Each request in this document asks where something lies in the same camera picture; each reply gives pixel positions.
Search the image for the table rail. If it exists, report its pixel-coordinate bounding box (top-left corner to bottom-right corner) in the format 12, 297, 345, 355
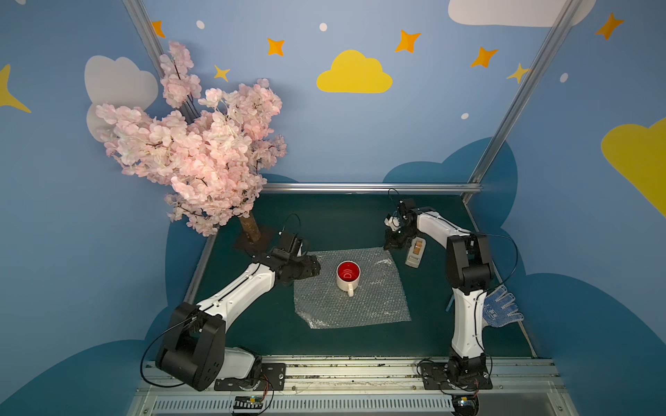
183, 235, 217, 304
462, 194, 538, 359

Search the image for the clear bubble wrap sheet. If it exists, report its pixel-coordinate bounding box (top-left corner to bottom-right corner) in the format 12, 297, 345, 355
294, 247, 411, 329

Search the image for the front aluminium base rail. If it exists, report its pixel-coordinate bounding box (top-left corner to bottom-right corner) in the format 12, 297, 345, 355
128, 355, 578, 415

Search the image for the right side table rail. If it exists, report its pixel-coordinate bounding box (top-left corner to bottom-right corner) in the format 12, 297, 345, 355
462, 194, 538, 359

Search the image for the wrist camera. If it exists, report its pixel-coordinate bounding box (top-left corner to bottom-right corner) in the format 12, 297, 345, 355
277, 232, 304, 257
384, 215, 402, 232

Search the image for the white mug red inside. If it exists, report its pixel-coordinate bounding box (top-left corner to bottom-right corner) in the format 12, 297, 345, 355
336, 261, 361, 297

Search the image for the aluminium corner post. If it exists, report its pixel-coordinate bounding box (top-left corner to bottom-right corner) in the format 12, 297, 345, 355
122, 0, 200, 121
461, 0, 583, 205

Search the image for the blue dotted work glove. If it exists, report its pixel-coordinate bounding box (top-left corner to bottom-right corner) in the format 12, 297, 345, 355
482, 284, 525, 328

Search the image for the pink cherry blossom tree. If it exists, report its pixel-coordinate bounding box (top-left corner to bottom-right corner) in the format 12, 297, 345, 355
95, 42, 287, 243

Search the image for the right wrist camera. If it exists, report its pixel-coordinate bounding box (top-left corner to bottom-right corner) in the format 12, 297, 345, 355
384, 215, 402, 232

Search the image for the right aluminium corner post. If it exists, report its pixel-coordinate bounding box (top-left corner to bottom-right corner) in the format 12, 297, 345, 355
461, 0, 583, 205

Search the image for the left side table rail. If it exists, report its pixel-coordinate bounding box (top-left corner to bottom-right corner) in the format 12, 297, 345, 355
183, 235, 217, 304

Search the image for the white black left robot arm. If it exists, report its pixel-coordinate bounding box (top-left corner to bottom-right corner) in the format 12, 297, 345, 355
155, 254, 321, 391

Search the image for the dark square tree base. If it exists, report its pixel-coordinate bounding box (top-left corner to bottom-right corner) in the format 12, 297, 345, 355
232, 224, 277, 256

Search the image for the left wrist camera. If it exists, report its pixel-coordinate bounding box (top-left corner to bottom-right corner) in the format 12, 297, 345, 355
277, 232, 304, 257

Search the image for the small electronics board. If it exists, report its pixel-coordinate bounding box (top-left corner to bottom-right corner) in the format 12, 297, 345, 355
231, 395, 265, 415
451, 396, 480, 416

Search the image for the white tape dispenser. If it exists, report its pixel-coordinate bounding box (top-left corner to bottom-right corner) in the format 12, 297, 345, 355
405, 237, 426, 269

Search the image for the right small electronics board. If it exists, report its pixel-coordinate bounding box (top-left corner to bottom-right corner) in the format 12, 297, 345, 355
451, 396, 480, 416

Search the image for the back aluminium frame rail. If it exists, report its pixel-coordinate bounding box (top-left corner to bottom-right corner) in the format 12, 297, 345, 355
263, 183, 482, 195

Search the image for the left aluminium corner post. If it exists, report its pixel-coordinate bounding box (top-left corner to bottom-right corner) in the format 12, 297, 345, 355
122, 0, 200, 121

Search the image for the left small electronics board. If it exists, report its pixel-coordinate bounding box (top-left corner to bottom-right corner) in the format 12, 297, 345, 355
231, 395, 265, 415

